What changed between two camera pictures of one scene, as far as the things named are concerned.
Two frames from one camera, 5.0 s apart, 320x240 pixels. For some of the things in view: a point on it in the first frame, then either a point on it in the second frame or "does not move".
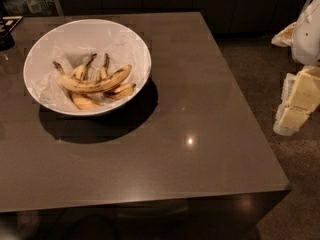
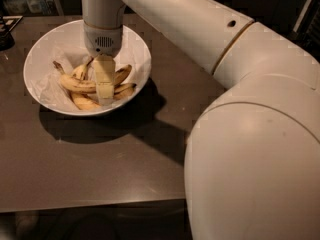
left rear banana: (83, 100) does not move
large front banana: (79, 85) does not move
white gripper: (308, 39) -> (102, 41)
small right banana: (121, 90) does not move
